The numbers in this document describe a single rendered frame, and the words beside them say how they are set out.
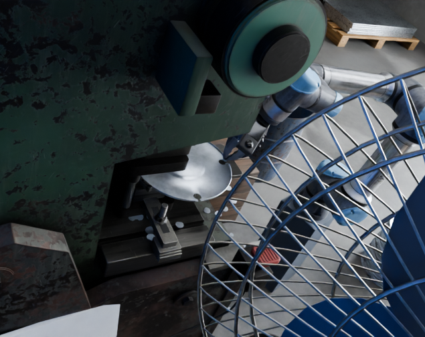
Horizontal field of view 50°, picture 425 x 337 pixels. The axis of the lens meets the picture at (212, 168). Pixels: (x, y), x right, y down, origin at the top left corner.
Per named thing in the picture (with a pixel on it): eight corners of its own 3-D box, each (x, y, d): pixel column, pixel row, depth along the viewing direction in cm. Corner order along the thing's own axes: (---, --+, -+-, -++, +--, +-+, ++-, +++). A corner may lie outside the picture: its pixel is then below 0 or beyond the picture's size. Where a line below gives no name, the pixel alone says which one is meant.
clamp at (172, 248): (156, 208, 123) (164, 182, 117) (180, 257, 113) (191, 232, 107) (135, 211, 120) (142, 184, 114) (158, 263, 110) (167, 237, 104)
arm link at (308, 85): (328, 91, 115) (305, 80, 110) (298, 118, 121) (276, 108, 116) (318, 69, 119) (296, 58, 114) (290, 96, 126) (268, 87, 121)
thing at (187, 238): (152, 146, 151) (156, 132, 147) (209, 253, 125) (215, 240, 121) (60, 154, 136) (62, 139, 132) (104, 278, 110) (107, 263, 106)
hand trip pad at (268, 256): (261, 258, 124) (271, 241, 119) (272, 276, 120) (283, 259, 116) (240, 263, 120) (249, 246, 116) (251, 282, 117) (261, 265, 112)
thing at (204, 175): (147, 206, 113) (148, 203, 112) (121, 131, 131) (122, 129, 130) (246, 198, 126) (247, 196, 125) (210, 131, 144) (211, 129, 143)
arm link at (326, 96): (332, 80, 129) (306, 67, 123) (351, 103, 122) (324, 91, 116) (314, 101, 133) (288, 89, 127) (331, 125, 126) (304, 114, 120)
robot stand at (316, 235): (267, 248, 222) (305, 184, 193) (294, 275, 214) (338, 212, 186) (243, 265, 210) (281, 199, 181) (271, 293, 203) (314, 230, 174)
